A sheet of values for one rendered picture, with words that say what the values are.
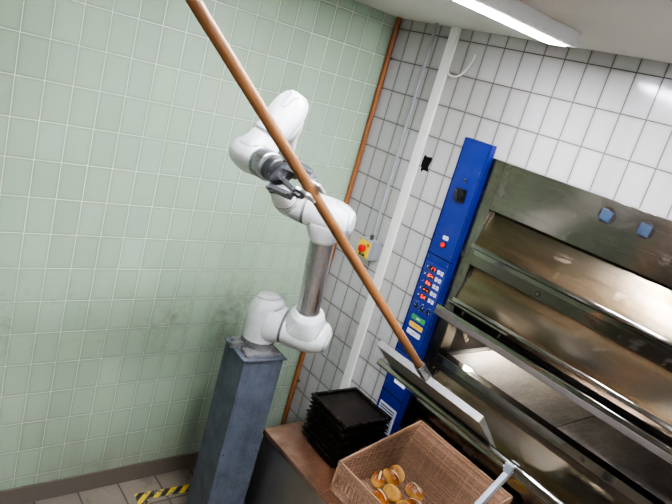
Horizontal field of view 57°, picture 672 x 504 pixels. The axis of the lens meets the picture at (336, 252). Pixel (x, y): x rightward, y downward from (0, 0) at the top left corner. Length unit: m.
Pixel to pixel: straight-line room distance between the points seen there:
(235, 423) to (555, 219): 1.64
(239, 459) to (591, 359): 1.63
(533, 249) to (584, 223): 0.24
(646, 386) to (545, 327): 0.43
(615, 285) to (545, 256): 0.30
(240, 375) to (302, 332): 0.35
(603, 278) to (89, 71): 2.09
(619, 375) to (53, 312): 2.27
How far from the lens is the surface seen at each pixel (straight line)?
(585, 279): 2.52
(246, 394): 2.86
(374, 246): 3.15
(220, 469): 3.06
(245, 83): 1.46
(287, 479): 3.02
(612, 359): 2.50
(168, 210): 2.86
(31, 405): 3.11
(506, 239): 2.70
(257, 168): 1.80
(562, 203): 2.58
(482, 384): 2.81
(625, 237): 2.46
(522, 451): 2.76
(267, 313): 2.71
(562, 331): 2.58
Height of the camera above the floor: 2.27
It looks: 16 degrees down
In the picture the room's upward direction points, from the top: 16 degrees clockwise
